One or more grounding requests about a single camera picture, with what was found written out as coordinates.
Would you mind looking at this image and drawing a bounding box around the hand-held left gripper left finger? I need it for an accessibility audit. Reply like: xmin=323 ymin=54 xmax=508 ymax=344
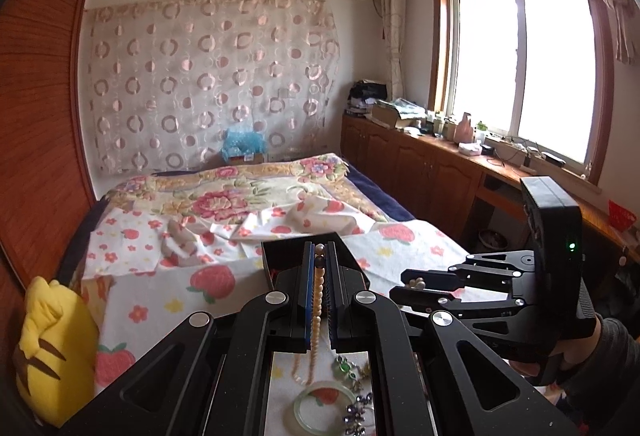
xmin=65 ymin=241 xmax=323 ymax=436

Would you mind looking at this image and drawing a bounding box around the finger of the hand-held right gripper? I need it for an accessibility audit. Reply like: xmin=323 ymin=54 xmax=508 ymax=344
xmin=390 ymin=286 xmax=538 ymax=360
xmin=402 ymin=252 xmax=538 ymax=295

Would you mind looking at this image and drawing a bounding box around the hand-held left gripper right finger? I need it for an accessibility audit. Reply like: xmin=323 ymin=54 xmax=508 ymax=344
xmin=327 ymin=241 xmax=571 ymax=436

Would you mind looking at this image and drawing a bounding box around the pearl necklace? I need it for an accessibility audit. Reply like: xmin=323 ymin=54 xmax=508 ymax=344
xmin=291 ymin=243 xmax=328 ymax=387

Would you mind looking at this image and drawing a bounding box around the black jewelry box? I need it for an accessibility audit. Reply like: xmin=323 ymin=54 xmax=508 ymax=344
xmin=261 ymin=232 xmax=372 ymax=289

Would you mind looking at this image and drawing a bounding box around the green gem bracelet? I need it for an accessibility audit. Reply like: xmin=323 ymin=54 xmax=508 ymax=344
xmin=334 ymin=355 xmax=373 ymax=392

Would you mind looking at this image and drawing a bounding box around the pale green jade bangle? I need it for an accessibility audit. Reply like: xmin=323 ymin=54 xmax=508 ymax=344
xmin=294 ymin=381 xmax=357 ymax=432

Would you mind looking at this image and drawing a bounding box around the purple flower necklace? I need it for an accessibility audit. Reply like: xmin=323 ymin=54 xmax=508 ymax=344
xmin=342 ymin=391 xmax=376 ymax=436

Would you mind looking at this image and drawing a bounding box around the person's right forearm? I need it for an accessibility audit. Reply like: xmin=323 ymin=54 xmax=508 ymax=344
xmin=560 ymin=316 xmax=640 ymax=422

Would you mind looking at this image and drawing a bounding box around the person's right hand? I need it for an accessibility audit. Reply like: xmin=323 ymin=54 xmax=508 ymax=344
xmin=512 ymin=313 xmax=603 ymax=387

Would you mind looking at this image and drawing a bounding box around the dark round pot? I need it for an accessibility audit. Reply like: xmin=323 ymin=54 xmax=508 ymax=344
xmin=477 ymin=228 xmax=508 ymax=257

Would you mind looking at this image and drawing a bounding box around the red basket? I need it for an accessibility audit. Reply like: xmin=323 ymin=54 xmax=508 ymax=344
xmin=607 ymin=199 xmax=638 ymax=232

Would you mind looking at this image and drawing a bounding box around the white power strip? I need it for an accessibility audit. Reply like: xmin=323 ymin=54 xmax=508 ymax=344
xmin=492 ymin=138 xmax=531 ymax=167

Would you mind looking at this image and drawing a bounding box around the navy bed cover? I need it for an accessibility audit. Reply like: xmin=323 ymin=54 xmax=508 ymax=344
xmin=345 ymin=163 xmax=416 ymax=222

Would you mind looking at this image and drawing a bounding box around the wooden cabinet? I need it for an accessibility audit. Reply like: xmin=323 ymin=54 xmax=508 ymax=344
xmin=341 ymin=113 xmax=640 ymax=267

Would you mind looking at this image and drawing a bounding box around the floral blanket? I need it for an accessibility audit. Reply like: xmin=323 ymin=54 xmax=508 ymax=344
xmin=107 ymin=152 xmax=391 ymax=237

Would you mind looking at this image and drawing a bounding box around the pink bottle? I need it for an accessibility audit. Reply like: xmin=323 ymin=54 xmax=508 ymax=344
xmin=455 ymin=112 xmax=475 ymax=144

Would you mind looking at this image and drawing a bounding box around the strawberry print bed sheet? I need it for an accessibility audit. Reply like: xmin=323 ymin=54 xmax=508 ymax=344
xmin=82 ymin=203 xmax=506 ymax=436

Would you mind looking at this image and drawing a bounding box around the blue plastic bag on box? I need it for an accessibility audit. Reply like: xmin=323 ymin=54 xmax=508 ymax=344
xmin=221 ymin=126 xmax=266 ymax=162

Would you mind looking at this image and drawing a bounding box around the wooden framed window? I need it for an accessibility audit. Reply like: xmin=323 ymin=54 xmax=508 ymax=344
xmin=430 ymin=0 xmax=618 ymax=187

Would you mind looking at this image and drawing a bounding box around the dark pile of bags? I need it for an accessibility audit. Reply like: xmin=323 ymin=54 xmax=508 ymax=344
xmin=348 ymin=80 xmax=390 ymax=117

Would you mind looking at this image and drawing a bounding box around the tied cream window curtain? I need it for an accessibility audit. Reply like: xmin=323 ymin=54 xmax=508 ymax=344
xmin=600 ymin=0 xmax=636 ymax=64

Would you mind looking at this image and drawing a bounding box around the cream patterned window curtain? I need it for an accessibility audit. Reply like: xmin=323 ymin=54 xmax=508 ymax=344
xmin=377 ymin=0 xmax=407 ymax=102

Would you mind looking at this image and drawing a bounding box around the yellow plush toy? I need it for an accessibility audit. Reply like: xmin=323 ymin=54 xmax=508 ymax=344
xmin=15 ymin=276 xmax=101 ymax=428

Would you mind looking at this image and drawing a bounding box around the wooden wardrobe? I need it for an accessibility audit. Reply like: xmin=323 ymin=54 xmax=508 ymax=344
xmin=0 ymin=0 xmax=101 ymax=367

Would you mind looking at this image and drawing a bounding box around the circle patterned wall curtain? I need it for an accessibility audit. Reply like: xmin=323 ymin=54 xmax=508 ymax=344
xmin=85 ymin=0 xmax=341 ymax=174

